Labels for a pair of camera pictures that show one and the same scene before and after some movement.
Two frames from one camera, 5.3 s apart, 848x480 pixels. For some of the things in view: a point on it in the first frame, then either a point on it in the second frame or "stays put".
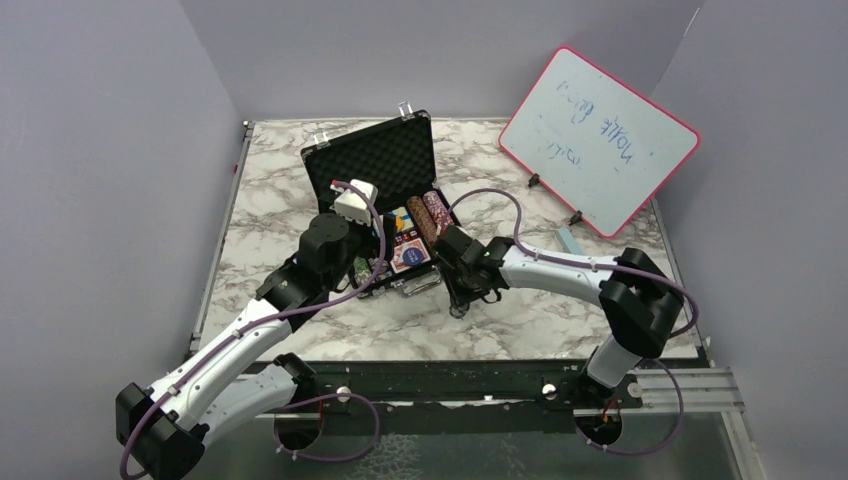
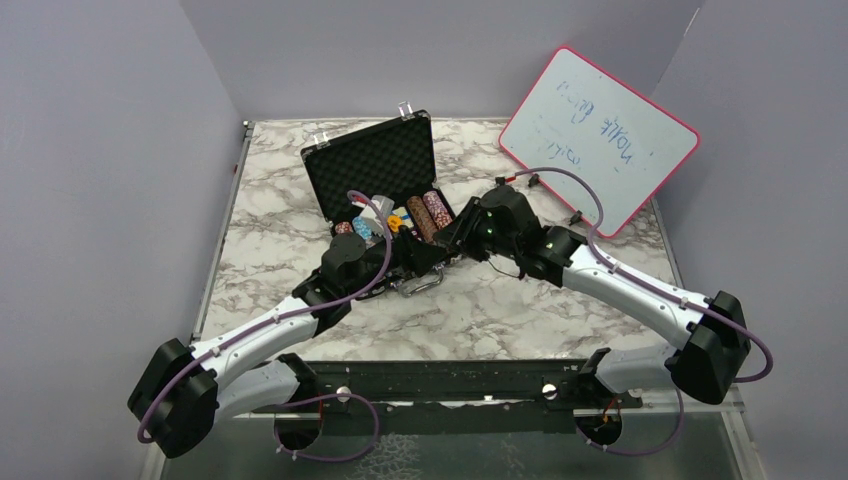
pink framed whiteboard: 597,145 stays put
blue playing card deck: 403,219 stays put
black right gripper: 459,296 to 454,235
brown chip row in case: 423,219 stays put
